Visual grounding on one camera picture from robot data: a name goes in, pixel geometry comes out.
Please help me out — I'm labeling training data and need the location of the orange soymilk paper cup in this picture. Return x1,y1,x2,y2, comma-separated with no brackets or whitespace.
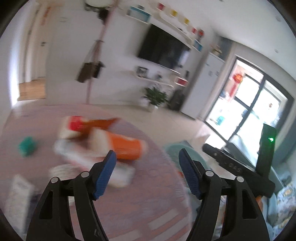
88,128,149,161

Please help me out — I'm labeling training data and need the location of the orange snack bag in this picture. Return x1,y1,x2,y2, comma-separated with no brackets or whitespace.
78,118,119,137

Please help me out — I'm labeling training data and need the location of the green tissue pack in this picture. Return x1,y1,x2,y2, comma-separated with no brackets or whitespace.
18,137,37,157

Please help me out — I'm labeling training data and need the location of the sliding glass balcony door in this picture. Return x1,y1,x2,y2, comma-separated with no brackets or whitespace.
205,57,294,155

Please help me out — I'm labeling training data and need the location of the pink white tissue pack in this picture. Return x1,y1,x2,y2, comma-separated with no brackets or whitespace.
53,139,136,188

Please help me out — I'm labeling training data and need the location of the pink floral tablecloth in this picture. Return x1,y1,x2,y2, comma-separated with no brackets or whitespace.
1,105,192,240

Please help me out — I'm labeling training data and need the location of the red white paper cup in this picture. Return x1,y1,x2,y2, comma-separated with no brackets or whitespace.
58,116,90,139

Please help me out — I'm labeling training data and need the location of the red chinese knot decoration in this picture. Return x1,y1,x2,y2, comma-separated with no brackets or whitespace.
230,72,244,98

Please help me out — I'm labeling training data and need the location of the white standing air conditioner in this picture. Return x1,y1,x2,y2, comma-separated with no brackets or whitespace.
180,53,224,119

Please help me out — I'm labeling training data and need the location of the dark acoustic guitar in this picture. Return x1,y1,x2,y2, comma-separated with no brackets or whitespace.
168,70,190,111

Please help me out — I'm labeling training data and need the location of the red white box shelf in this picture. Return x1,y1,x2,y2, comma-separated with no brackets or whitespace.
174,77,188,87

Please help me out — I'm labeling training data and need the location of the potted green plant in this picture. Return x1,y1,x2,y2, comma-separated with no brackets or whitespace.
144,86,168,113

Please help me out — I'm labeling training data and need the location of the framed butterfly picture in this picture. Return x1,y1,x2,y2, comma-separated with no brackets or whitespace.
136,66,149,78

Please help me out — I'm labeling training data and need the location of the brown tote bag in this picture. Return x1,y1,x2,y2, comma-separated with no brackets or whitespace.
76,42,96,83

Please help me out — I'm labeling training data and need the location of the small black bag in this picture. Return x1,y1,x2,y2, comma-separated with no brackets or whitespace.
92,61,105,78

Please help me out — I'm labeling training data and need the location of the white curved upper shelf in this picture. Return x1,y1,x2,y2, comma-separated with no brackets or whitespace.
152,9,203,52

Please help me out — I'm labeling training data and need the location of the white interior door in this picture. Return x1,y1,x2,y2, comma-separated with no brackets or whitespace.
24,3,51,82

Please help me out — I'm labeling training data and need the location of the blue white box shelf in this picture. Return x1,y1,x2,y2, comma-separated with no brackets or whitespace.
126,6,152,24

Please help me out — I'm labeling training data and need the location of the pink coat rack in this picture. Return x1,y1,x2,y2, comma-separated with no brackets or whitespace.
86,0,121,104

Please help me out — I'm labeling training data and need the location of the white lower wall shelf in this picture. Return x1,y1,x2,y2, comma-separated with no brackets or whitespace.
129,71,174,88

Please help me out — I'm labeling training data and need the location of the wall mounted black television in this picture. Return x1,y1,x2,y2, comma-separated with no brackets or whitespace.
137,25,191,70

